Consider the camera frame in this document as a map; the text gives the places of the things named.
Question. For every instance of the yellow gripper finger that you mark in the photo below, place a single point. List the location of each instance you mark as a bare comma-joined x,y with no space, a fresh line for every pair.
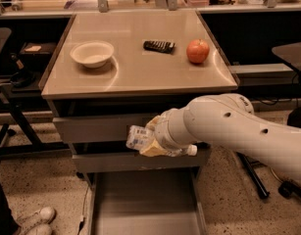
153,123
153,149

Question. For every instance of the black box on shelf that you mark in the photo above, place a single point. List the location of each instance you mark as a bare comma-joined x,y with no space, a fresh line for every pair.
32,52

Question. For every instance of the white sneaker lower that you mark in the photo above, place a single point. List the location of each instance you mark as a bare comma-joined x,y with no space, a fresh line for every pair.
42,229

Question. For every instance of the top grey drawer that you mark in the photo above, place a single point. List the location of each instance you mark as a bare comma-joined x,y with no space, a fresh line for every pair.
101,128

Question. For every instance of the black floor bar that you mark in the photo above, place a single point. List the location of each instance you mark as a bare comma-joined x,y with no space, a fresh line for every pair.
261,189

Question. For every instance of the red apple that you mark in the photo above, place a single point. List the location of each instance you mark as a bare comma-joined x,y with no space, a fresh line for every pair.
197,51

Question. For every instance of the open bottom grey drawer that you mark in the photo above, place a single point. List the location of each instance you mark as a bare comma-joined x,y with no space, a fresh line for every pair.
146,202

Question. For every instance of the white sneaker upper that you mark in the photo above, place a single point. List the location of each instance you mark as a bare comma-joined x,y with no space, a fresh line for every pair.
42,216

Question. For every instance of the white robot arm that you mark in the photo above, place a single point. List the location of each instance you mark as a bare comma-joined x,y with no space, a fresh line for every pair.
227,120

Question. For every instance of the grey drawer cabinet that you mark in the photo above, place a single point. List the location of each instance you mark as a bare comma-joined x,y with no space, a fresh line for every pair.
134,80

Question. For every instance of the white sneaker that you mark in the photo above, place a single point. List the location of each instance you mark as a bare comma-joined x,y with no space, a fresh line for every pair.
42,216
42,229

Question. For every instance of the white bowl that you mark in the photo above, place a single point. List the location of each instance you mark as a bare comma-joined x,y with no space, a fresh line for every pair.
92,54

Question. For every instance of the middle grey drawer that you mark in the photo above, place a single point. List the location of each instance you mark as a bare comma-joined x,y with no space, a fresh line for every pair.
115,156

